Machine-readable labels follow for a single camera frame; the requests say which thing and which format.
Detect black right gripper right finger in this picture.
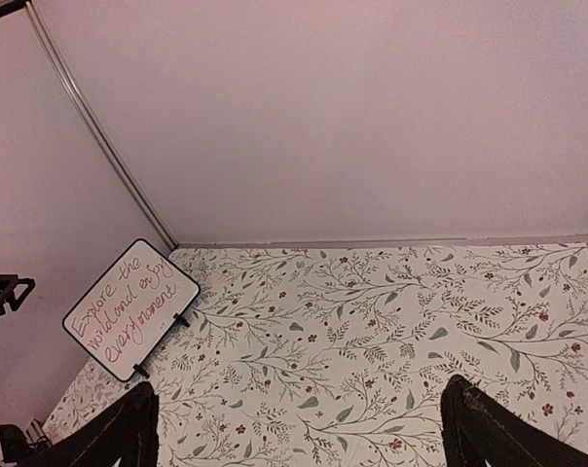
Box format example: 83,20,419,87
440,375,588,467

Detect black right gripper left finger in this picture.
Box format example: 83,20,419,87
21,381,159,467

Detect small whiteboard blue frame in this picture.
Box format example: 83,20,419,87
62,239,201,382

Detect left rear aluminium post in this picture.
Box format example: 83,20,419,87
24,1,180,251

